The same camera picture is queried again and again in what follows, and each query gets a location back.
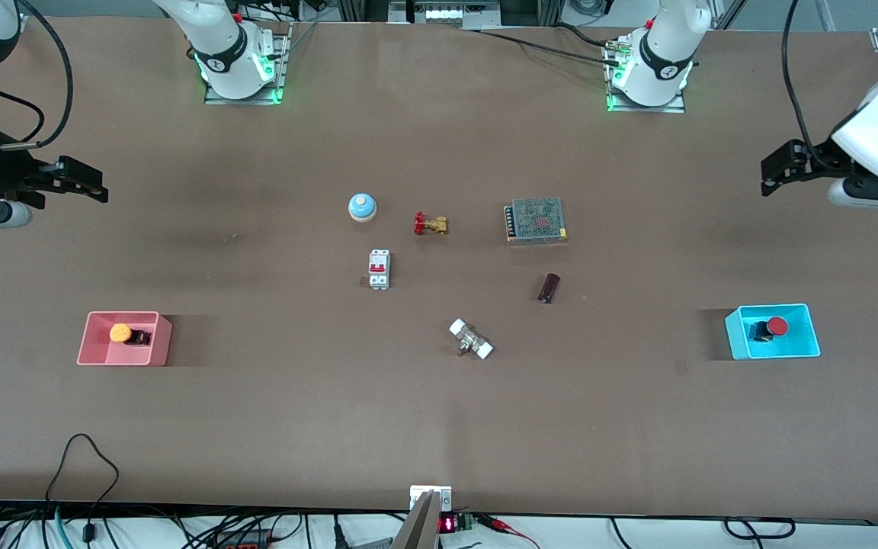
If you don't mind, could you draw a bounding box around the yellow push button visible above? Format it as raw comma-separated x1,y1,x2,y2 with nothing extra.
109,323,153,346

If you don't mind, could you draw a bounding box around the red push button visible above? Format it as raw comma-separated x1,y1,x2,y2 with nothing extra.
750,316,790,342

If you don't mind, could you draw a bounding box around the pink plastic box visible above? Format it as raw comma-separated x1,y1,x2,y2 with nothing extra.
76,310,174,368

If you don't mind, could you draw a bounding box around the cyan plastic box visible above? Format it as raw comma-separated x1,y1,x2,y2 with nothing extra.
724,303,822,361

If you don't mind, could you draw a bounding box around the metal mesh power supply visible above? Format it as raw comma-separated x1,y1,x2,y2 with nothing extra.
504,197,569,245

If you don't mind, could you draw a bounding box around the white red circuit breaker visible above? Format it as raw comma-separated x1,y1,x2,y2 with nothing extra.
367,249,392,291

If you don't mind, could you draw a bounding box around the metal fitting with white ends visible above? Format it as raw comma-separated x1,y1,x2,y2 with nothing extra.
448,318,495,361

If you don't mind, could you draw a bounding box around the grey control device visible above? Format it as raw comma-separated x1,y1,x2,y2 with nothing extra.
388,0,502,25

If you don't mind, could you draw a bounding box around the black orange power strip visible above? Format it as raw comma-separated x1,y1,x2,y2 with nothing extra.
214,528,276,549

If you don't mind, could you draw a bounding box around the red clip lead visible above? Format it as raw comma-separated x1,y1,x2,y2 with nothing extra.
481,517,540,549

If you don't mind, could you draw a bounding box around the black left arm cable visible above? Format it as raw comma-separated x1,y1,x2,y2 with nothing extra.
780,0,830,165

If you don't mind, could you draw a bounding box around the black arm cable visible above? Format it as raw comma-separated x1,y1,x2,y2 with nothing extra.
0,0,75,150
780,0,830,165

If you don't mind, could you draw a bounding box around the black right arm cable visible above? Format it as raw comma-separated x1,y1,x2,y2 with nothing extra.
0,0,75,150

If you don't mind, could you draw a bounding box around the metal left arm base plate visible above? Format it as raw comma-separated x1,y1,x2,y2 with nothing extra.
604,38,687,114

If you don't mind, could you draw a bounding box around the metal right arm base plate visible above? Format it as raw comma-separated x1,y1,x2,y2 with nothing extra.
203,21,291,106

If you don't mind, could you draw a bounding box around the black cable on table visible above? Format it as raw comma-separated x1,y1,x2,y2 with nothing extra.
454,26,626,65

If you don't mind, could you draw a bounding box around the black looped cable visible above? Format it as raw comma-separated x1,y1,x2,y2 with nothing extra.
44,433,120,544

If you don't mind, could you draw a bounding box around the teal cable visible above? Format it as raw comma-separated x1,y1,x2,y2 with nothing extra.
53,505,75,549

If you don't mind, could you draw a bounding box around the black coiled cable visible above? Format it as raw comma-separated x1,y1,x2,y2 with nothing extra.
723,517,796,541

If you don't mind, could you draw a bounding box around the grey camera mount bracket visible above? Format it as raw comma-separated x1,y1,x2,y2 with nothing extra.
392,485,453,549

